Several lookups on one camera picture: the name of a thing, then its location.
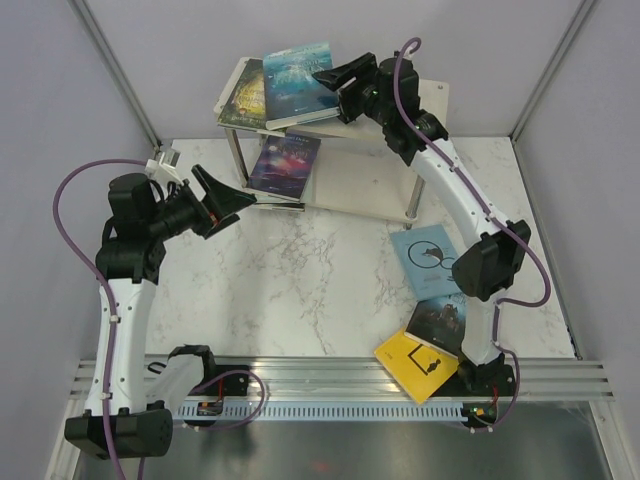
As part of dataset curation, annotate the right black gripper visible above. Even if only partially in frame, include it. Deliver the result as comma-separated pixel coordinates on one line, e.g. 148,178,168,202
310,51,391,127

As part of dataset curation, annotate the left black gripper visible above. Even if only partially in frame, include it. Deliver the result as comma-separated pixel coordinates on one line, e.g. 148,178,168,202
146,165,256,241

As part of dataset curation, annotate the teal ocean cover book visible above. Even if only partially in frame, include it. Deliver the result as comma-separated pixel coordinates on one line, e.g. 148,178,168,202
263,42,339,130

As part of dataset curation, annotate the purple Robinson Crusoe book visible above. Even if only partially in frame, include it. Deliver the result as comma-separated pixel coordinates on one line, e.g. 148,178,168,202
247,135,321,201

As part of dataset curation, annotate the black Moon and Sixpence book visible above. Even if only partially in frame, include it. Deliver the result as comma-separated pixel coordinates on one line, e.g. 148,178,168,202
252,202,306,212

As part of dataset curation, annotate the pale green G book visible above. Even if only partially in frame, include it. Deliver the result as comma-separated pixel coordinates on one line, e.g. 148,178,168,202
248,149,321,209

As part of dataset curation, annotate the green yellow fantasy book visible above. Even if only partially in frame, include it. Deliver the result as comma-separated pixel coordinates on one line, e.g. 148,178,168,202
218,58,266,130

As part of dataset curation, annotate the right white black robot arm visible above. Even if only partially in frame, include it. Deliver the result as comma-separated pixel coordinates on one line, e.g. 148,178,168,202
313,53,531,394

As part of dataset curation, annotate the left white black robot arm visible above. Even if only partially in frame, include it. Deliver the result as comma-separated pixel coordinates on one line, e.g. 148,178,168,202
64,162,256,462

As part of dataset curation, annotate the white two-tier wooden shelf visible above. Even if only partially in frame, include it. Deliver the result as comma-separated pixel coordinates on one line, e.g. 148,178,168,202
213,57,450,228

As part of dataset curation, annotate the light blue OS book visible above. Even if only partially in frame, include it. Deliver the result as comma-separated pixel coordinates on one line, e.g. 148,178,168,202
390,224,460,301

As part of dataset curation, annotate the dark castle cover book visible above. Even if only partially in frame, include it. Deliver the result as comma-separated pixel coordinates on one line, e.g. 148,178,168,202
404,293,467,357

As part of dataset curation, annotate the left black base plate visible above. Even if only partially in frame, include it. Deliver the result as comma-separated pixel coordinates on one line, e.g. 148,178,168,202
184,365,249,431

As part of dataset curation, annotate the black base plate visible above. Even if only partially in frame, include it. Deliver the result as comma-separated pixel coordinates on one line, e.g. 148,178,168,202
430,374,521,435
184,365,249,431

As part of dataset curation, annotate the aluminium front frame rail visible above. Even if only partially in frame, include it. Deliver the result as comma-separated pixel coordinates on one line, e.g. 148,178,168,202
69,355,615,401

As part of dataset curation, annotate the white slotted cable duct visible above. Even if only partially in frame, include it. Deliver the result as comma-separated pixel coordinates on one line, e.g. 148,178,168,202
174,399,467,422

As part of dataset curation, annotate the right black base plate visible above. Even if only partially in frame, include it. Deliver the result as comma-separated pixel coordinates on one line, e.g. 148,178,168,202
430,374,521,435

